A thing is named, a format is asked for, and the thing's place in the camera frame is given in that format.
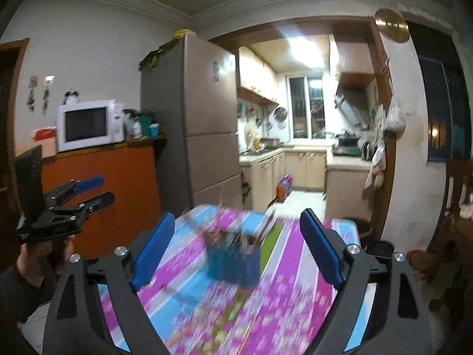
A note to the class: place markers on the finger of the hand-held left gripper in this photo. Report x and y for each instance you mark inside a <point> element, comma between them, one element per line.
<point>92,203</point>
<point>88,184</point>

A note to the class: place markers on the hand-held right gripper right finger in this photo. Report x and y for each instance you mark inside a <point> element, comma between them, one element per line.
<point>321,251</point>

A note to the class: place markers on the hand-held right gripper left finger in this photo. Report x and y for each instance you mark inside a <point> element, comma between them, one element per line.
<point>155,247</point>

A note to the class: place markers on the set of wooden chopsticks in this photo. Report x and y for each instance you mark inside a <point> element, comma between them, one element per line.
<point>264,229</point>

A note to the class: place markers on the blue slotted utensil holder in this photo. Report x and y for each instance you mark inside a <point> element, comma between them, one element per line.
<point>231,262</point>

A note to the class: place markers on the person's left forearm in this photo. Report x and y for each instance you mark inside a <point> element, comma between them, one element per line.
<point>22,296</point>

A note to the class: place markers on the person's left hand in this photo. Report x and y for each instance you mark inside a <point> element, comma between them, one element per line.
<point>40,255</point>

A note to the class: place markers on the orange wooden cabinet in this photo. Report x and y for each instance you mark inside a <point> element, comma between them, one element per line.
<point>122,177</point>

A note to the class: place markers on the beige box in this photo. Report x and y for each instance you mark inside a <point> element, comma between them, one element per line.
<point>50,151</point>

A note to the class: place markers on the white microwave oven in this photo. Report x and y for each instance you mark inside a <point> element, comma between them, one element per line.
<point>85,125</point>

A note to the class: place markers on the floral purple tablecloth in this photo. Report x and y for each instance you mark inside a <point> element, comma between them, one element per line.
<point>288,303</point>

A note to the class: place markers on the red packet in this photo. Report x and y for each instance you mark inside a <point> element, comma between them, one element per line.
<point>44,134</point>

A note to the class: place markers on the white bottle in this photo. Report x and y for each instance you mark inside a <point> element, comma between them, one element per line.
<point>136,130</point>

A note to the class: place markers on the colourful bag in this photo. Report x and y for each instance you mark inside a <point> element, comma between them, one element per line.
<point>285,188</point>

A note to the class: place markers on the small teal container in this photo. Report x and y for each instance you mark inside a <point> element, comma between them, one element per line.
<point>128,122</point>

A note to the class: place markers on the green cup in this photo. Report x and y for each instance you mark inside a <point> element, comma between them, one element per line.
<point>145,125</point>

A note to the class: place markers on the kitchen base cabinets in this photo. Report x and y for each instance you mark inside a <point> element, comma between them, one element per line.
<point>306,170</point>

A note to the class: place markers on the teal lidded jar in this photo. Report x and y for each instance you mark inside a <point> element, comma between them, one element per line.
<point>154,130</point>

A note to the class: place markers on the panda toy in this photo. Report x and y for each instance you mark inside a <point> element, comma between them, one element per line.
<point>71,97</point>

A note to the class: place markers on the hanging towel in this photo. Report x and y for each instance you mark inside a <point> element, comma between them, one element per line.
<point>375,173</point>

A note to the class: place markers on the gas stove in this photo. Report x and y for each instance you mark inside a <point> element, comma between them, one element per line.
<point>345,151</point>

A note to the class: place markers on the steel kettle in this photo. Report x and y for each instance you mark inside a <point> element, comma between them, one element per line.
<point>367,151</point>

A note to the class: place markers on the black wok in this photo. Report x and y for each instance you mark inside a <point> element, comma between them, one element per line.
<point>347,139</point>

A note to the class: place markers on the grey refrigerator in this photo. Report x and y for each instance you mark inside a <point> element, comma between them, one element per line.
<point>207,111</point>

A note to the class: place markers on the round metal strainer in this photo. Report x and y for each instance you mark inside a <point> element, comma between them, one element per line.
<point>280,114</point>

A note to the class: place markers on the kitchen window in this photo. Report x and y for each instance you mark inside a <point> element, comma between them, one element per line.
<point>305,107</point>

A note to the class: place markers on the wooden chair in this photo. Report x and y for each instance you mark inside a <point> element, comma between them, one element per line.
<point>454,192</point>

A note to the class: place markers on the steel range hood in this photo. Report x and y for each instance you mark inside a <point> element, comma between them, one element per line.
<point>351,103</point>

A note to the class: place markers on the hanging plastic bag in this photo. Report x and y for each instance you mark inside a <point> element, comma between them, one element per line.
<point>394,118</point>

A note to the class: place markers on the white fridge sticker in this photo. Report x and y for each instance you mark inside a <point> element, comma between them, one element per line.
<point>215,71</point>

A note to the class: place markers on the yellow object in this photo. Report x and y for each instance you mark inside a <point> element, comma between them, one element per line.
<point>183,33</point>

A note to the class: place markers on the dark window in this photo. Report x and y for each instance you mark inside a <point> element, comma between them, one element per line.
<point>439,111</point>

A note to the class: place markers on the wooden cabinet above hood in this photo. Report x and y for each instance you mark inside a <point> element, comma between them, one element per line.
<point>354,59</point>

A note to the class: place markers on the ceiling light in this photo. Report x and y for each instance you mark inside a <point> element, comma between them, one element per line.
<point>306,53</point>

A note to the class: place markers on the wooden door frame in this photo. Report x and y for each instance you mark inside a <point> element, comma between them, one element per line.
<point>386,207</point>

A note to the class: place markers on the hanging wall ornament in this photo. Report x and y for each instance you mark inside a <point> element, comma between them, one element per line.
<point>47,96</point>
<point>33,92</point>

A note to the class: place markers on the kitchen wall cabinets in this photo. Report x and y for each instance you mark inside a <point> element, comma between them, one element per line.
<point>258,77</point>

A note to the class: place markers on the gold round wall clock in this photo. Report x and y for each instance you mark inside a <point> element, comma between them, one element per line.
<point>391,26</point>

